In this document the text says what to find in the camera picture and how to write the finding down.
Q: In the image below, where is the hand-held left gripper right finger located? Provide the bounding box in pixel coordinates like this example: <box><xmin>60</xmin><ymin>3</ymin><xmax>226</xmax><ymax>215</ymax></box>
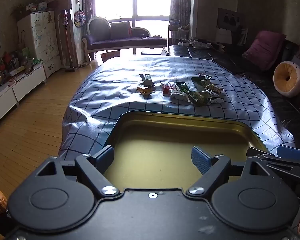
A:
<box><xmin>187</xmin><ymin>145</ymin><xmax>271</xmax><ymax>197</ymax></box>

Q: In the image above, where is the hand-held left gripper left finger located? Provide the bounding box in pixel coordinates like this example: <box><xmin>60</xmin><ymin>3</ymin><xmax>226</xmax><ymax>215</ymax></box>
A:
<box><xmin>36</xmin><ymin>145</ymin><xmax>120</xmax><ymax>197</ymax></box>

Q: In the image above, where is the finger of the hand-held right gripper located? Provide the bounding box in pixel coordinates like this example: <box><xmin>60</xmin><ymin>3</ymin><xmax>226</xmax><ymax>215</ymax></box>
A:
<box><xmin>276</xmin><ymin>145</ymin><xmax>300</xmax><ymax>162</ymax></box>
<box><xmin>247</xmin><ymin>147</ymin><xmax>300</xmax><ymax>178</ymax></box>

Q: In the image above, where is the gold metal tin tray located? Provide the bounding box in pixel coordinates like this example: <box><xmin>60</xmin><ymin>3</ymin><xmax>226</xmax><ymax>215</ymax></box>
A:
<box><xmin>104</xmin><ymin>110</ymin><xmax>270</xmax><ymax>190</ymax></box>

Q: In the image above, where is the white blue snack packet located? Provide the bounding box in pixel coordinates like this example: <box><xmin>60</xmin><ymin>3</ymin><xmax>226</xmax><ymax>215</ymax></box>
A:
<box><xmin>207</xmin><ymin>95</ymin><xmax>225</xmax><ymax>104</ymax></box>

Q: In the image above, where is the dark green foil candy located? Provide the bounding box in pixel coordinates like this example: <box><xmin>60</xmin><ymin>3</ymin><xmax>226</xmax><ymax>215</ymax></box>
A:
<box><xmin>175</xmin><ymin>82</ymin><xmax>190</xmax><ymax>93</ymax></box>

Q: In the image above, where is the gold foil candy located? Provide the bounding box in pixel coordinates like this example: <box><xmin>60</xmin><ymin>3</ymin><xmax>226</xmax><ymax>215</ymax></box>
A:
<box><xmin>137</xmin><ymin>85</ymin><xmax>154</xmax><ymax>95</ymax></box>

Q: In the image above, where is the grey white snack packet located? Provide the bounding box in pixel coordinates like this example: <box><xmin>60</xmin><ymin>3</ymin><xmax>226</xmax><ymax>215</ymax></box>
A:
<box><xmin>139</xmin><ymin>73</ymin><xmax>155</xmax><ymax>90</ymax></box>

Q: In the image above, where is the blue checked tablecloth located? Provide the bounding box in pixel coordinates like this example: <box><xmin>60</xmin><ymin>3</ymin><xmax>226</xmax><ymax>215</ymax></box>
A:
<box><xmin>59</xmin><ymin>55</ymin><xmax>297</xmax><ymax>160</ymax></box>

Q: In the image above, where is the green yellow snack packet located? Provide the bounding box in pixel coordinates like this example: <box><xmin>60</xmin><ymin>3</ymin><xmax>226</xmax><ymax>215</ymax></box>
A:
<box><xmin>187</xmin><ymin>91</ymin><xmax>208</xmax><ymax>105</ymax></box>

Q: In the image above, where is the white black-print snack packet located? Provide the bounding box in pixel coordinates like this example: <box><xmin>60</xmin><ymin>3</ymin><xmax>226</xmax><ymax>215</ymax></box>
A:
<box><xmin>170</xmin><ymin>91</ymin><xmax>190</xmax><ymax>103</ymax></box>

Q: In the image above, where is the yellow white snack packet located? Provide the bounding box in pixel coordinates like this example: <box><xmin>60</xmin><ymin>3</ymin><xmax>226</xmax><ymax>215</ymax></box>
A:
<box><xmin>205</xmin><ymin>84</ymin><xmax>224</xmax><ymax>94</ymax></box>

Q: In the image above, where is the round yellow white cushion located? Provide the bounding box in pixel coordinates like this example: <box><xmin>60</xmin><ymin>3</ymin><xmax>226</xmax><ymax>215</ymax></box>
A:
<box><xmin>273</xmin><ymin>60</ymin><xmax>300</xmax><ymax>98</ymax></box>

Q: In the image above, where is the large green snack packet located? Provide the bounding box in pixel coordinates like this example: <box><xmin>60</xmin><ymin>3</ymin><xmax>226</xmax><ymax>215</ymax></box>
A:
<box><xmin>191</xmin><ymin>75</ymin><xmax>212</xmax><ymax>92</ymax></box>

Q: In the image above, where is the red white snack packet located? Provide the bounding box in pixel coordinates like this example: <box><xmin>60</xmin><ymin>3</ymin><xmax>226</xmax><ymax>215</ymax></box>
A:
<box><xmin>160</xmin><ymin>82</ymin><xmax>177</xmax><ymax>97</ymax></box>

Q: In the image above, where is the tree print paper bag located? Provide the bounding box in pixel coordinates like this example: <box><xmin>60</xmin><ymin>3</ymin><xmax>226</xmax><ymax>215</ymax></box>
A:
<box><xmin>100</xmin><ymin>50</ymin><xmax>121</xmax><ymax>63</ymax></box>

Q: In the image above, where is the magenta pillow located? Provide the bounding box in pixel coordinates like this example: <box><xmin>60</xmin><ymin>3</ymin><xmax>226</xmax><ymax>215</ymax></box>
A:
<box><xmin>242</xmin><ymin>30</ymin><xmax>287</xmax><ymax>72</ymax></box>

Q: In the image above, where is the black leather sofa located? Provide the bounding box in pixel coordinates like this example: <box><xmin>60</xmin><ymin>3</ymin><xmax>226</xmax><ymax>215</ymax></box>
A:
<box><xmin>168</xmin><ymin>37</ymin><xmax>300</xmax><ymax>153</ymax></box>

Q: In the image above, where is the white television stand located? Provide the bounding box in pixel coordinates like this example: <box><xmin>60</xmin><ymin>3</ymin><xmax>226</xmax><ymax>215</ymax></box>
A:
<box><xmin>0</xmin><ymin>65</ymin><xmax>47</xmax><ymax>130</ymax></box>

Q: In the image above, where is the dark footstool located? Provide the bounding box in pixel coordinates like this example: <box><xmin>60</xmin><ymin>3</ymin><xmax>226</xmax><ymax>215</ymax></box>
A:
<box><xmin>141</xmin><ymin>47</ymin><xmax>168</xmax><ymax>56</ymax></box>

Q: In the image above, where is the purple chaise longue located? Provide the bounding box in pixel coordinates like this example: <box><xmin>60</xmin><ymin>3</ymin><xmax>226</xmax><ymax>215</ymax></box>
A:
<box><xmin>82</xmin><ymin>16</ymin><xmax>168</xmax><ymax>61</ymax></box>

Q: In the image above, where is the crumpled plastic bag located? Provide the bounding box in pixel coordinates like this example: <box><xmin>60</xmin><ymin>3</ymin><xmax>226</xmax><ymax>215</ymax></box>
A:
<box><xmin>190</xmin><ymin>37</ymin><xmax>213</xmax><ymax>49</ymax></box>

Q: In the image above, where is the red stick vacuum cleaner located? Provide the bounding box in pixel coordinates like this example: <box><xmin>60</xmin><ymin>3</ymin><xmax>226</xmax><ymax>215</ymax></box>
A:
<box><xmin>59</xmin><ymin>9</ymin><xmax>77</xmax><ymax>72</ymax></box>

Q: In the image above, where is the white paper bag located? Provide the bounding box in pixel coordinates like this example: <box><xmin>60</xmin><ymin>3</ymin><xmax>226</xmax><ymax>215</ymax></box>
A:
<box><xmin>215</xmin><ymin>27</ymin><xmax>233</xmax><ymax>44</ymax></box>

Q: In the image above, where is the grey cushion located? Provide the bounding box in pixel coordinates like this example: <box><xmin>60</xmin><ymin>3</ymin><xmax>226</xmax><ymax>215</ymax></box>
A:
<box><xmin>110</xmin><ymin>21</ymin><xmax>130</xmax><ymax>40</ymax></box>

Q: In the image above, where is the cartoon print cabinet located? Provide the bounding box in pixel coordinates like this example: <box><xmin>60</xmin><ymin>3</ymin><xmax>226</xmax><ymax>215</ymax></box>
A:
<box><xmin>17</xmin><ymin>10</ymin><xmax>62</xmax><ymax>78</ymax></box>

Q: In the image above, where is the cluttered side table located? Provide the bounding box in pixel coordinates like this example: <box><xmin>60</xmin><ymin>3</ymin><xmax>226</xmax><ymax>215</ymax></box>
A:
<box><xmin>168</xmin><ymin>19</ymin><xmax>190</xmax><ymax>46</ymax></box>

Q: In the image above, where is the round colourful dartboard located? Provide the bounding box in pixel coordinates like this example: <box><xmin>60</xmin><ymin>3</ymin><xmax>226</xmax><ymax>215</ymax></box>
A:
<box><xmin>74</xmin><ymin>10</ymin><xmax>87</xmax><ymax>28</ymax></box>

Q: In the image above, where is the dark printed board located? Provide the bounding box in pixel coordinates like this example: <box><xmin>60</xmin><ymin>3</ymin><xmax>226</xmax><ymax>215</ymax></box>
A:
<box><xmin>217</xmin><ymin>7</ymin><xmax>240</xmax><ymax>29</ymax></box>

